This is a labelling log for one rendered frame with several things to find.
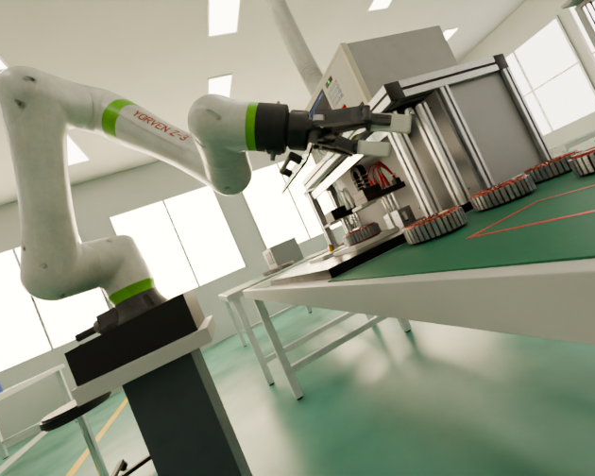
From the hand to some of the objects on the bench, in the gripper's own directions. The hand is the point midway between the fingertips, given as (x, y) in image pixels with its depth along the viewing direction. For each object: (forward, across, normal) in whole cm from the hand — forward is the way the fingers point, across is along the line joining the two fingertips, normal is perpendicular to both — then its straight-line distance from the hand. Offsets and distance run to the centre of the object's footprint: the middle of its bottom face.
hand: (393, 138), depth 59 cm
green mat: (+38, +9, -2) cm, 39 cm away
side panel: (+42, -27, 0) cm, 50 cm away
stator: (+25, -6, -9) cm, 27 cm away
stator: (+10, 0, -18) cm, 20 cm away
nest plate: (+2, -32, -20) cm, 37 cm away
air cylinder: (+14, -37, -13) cm, 41 cm away
